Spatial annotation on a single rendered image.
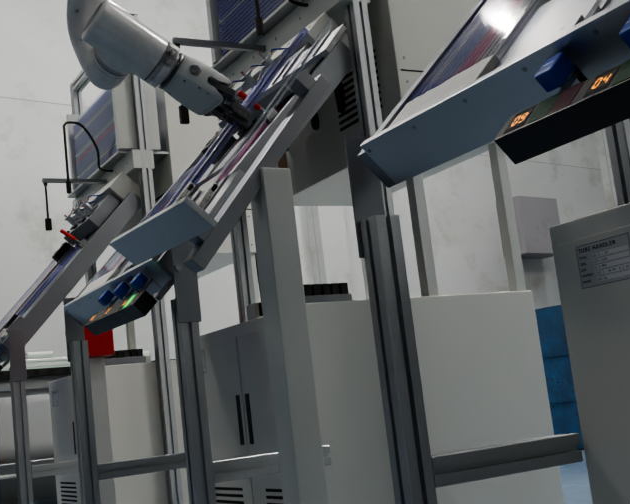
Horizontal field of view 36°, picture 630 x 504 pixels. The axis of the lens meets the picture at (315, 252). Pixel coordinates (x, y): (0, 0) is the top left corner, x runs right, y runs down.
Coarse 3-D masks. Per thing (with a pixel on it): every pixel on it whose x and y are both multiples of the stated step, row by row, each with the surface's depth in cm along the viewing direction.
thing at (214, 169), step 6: (252, 126) 243; (246, 132) 243; (240, 138) 243; (234, 144) 242; (252, 144) 218; (228, 150) 243; (234, 150) 236; (228, 156) 236; (216, 162) 245; (222, 162) 237; (210, 168) 246; (216, 168) 237; (204, 174) 246; (210, 174) 237; (216, 174) 235; (204, 180) 241; (198, 186) 245
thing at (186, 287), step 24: (216, 0) 278; (216, 24) 276; (264, 24) 250; (192, 288) 190; (312, 288) 227; (336, 288) 230; (192, 312) 189; (72, 336) 256; (168, 456) 258; (264, 456) 191; (216, 480) 185
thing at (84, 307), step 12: (144, 264) 198; (156, 264) 194; (120, 276) 210; (132, 276) 206; (156, 276) 199; (168, 276) 196; (96, 288) 226; (108, 288) 220; (156, 288) 204; (84, 300) 236; (96, 300) 231; (120, 300) 222; (72, 312) 249; (84, 312) 243; (96, 312) 238; (84, 324) 251
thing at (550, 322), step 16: (544, 320) 540; (560, 320) 534; (544, 336) 540; (560, 336) 534; (544, 352) 540; (560, 352) 533; (544, 368) 540; (560, 368) 532; (560, 384) 532; (560, 400) 532; (560, 416) 531; (576, 416) 526; (560, 432) 531; (576, 432) 525; (576, 448) 524
